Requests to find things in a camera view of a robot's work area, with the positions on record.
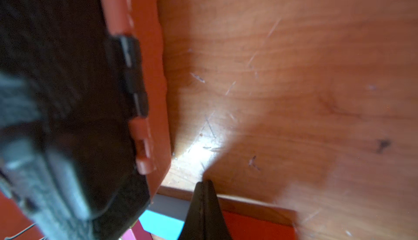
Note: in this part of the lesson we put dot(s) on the magenta block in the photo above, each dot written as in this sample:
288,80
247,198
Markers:
136,232

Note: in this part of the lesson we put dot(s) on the black plastic tool case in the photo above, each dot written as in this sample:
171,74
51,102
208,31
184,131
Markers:
85,140

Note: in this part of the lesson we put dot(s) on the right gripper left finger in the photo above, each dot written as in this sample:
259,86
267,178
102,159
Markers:
194,223

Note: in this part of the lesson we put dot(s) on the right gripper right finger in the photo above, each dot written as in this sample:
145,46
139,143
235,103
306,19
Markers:
214,224

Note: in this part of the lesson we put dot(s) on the light blue block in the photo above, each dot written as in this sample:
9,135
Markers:
165,217

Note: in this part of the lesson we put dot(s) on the red block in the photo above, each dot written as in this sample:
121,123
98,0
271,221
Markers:
249,228

